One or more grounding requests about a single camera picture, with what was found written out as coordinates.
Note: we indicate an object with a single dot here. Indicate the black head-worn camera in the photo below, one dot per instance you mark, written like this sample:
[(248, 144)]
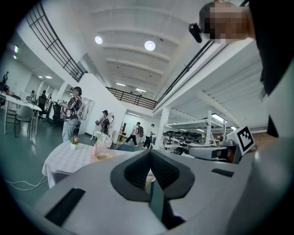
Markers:
[(195, 32)]

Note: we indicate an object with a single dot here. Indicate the pink vase with white flowers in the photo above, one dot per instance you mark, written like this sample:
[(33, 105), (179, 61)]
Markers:
[(99, 143)]

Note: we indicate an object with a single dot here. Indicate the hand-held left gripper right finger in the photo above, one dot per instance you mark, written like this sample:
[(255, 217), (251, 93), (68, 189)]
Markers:
[(206, 195)]

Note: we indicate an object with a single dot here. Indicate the white shelf with black items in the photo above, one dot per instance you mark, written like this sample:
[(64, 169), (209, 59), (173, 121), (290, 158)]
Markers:
[(188, 135)]

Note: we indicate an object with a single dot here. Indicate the table with white checked cloth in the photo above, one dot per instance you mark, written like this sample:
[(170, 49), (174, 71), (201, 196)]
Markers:
[(69, 158)]

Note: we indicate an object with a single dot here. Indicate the small potted purple flowers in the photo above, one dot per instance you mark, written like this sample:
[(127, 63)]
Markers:
[(74, 141)]

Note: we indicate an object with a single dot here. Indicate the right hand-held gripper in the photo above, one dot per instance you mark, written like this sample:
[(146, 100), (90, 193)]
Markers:
[(245, 138)]

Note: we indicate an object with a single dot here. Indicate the person's head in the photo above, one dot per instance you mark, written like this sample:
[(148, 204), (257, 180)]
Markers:
[(227, 20)]

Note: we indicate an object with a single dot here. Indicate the beige container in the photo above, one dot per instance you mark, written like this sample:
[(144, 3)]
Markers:
[(103, 157)]

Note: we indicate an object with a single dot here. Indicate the black balcony railing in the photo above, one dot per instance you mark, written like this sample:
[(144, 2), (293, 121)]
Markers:
[(135, 99), (55, 48), (183, 68)]

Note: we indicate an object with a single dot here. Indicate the grey chair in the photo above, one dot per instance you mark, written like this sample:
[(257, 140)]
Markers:
[(24, 114)]

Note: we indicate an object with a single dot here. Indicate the black office chair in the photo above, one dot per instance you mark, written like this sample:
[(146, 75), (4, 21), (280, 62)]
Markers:
[(56, 113)]

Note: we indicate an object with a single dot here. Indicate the white pillar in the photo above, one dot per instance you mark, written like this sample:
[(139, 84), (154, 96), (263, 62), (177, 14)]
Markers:
[(162, 128)]

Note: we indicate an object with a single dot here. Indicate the round ceiling lamp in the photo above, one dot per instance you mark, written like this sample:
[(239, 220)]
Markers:
[(149, 45), (98, 40)]

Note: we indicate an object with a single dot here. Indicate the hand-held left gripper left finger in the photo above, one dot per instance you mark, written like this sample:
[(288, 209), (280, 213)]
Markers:
[(96, 197)]

